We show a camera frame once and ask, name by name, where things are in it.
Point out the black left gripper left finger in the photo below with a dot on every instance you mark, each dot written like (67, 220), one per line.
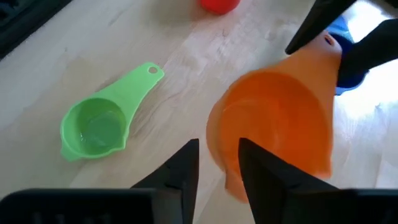
(183, 168)

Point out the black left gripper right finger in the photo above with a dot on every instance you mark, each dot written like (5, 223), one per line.
(267, 180)

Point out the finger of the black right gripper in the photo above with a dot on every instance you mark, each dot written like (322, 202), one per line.
(320, 21)
(370, 49)

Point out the blue plastic measuring cup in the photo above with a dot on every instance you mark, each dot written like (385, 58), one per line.
(342, 31)

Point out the orange plastic measuring cup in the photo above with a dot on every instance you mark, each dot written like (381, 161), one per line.
(280, 109)

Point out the red plastic measuring cup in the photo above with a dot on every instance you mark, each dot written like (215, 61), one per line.
(219, 5)

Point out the black aluminium table frame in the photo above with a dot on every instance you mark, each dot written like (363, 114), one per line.
(21, 21)

